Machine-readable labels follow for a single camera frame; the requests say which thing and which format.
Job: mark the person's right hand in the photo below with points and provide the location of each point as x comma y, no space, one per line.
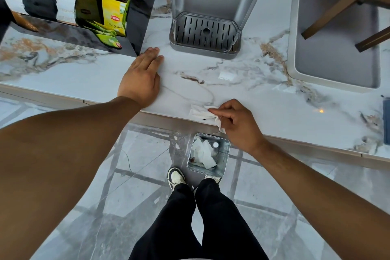
240,125

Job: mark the white and black left shoe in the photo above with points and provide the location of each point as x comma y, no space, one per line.
176,177

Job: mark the person's right thumb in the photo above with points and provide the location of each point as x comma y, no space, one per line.
225,124

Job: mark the person's left middle finger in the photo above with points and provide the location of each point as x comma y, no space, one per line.
150,56

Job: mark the black trousers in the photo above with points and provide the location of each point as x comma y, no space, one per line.
210,226

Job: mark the square metal waste bin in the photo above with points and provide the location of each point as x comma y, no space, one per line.
221,159

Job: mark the white tissue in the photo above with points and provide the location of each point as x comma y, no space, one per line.
199,113

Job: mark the white and black shoe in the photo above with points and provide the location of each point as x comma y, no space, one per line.
176,177
214,178

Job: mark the discarded white tissues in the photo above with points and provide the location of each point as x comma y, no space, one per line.
204,153

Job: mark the yellow tea box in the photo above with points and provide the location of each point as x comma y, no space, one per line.
113,14

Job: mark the grey sink basin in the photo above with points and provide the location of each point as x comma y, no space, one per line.
335,55

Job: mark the person's right forearm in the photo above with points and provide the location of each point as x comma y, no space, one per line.
320,205

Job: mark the small white paper scrap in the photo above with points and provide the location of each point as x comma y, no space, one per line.
285,89
227,75

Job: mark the white and black right shoe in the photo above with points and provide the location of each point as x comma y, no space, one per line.
214,178

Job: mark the person's left hand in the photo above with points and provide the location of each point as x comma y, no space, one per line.
138,81

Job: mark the person's left forearm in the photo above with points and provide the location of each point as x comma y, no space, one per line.
61,159

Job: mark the grey slotted drip tray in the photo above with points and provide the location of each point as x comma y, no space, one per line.
204,35

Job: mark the green tea bag sachets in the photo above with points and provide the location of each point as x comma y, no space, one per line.
106,37

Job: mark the person's left thumb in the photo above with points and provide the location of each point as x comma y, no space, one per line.
157,83

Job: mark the blue cloth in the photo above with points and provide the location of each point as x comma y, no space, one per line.
387,121

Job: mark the black glossy shelf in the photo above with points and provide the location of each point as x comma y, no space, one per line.
143,0

